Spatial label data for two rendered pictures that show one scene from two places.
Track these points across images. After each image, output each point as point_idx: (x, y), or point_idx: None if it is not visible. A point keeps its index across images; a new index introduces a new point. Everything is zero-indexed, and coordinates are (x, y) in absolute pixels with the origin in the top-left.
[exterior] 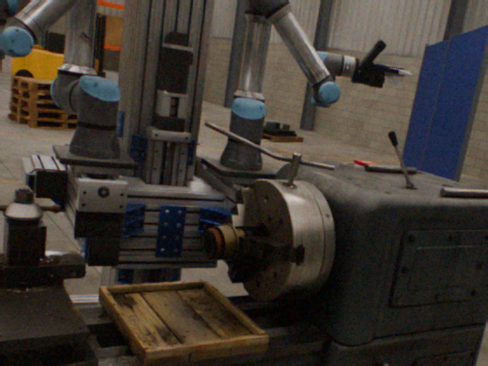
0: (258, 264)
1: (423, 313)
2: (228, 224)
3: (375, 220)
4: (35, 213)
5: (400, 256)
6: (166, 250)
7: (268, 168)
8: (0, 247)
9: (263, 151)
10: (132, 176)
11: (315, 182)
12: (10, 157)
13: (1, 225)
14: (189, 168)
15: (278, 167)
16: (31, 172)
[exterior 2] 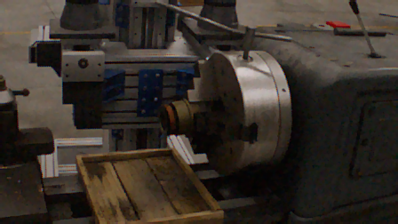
0: (217, 138)
1: (386, 180)
2: (183, 100)
3: (330, 97)
4: (6, 99)
5: (360, 129)
6: (147, 111)
7: (281, 5)
8: (44, 91)
9: (215, 25)
10: (117, 41)
11: (277, 51)
12: (60, 9)
13: (47, 70)
14: (170, 29)
15: (290, 4)
16: (33, 44)
